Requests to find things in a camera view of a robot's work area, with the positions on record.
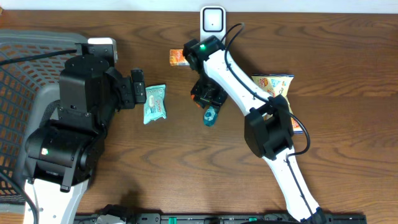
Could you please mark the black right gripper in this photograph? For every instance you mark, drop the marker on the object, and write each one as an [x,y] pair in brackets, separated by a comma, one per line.
[216,101]

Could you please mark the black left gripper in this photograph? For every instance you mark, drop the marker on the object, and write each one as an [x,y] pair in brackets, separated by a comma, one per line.
[127,102]

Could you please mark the blue Listerine mouthwash bottle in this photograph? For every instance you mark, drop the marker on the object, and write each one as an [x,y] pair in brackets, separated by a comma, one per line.
[210,116]

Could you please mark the mint green wipes pack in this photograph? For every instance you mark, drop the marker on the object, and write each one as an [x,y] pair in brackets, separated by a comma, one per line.
[154,107]

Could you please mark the orange snack packet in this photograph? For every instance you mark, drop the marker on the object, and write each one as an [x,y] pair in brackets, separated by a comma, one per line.
[176,58]

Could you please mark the cream snack chips bag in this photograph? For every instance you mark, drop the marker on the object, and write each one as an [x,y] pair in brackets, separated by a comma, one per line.
[274,84]

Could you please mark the orange Top chocolate bar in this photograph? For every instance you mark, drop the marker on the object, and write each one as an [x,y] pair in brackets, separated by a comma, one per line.
[195,100]

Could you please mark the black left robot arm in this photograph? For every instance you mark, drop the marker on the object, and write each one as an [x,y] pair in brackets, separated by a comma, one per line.
[64,150]

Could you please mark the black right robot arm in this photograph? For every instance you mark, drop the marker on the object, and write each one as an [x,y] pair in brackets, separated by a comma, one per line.
[268,128]

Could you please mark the white barcode scanner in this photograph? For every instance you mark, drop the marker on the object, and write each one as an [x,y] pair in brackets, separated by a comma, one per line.
[212,22]

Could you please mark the grey plastic shopping basket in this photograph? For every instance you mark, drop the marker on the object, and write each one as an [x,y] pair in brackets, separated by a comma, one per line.
[28,87]

